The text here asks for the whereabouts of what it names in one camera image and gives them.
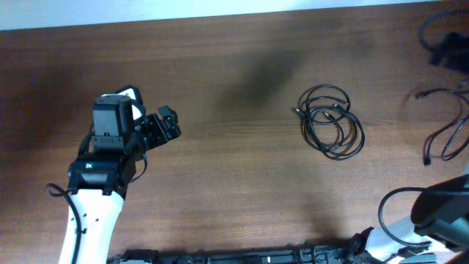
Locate black cable bundle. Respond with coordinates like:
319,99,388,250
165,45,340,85
413,82,469,166

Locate thin black usb cable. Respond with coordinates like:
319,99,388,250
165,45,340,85
292,84,366,161

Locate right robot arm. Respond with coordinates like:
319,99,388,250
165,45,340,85
350,31,468,263

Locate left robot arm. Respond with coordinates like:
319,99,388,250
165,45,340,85
59,94,181,263

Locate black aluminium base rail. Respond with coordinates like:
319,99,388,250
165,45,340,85
106,241,437,264

